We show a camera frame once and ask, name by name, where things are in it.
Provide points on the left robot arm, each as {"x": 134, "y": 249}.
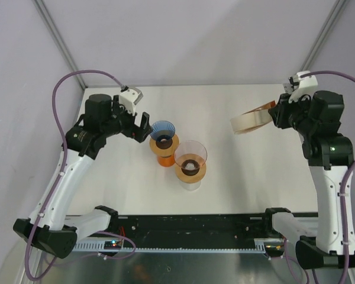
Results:
{"x": 48, "y": 228}

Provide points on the blue glass dripper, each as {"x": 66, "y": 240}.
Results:
{"x": 162, "y": 130}

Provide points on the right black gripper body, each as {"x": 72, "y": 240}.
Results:
{"x": 294, "y": 114}

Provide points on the coffee filter pack orange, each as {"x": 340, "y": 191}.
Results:
{"x": 252, "y": 120}

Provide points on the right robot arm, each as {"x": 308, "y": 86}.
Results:
{"x": 329, "y": 155}

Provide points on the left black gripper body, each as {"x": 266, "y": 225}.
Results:
{"x": 128, "y": 128}

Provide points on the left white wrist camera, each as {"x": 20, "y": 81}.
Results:
{"x": 129, "y": 97}

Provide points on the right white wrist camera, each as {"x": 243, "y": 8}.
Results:
{"x": 302, "y": 83}

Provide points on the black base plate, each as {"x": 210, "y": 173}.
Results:
{"x": 185, "y": 229}

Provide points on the pink glass dripper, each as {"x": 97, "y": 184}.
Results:
{"x": 190, "y": 156}

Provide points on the grey cable duct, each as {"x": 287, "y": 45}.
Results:
{"x": 237, "y": 245}

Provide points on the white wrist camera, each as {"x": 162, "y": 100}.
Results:
{"x": 302, "y": 83}
{"x": 129, "y": 97}

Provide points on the clear glass carafe brown collar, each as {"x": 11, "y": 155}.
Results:
{"x": 190, "y": 186}

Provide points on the orange glass carafe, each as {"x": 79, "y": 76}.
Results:
{"x": 166, "y": 161}

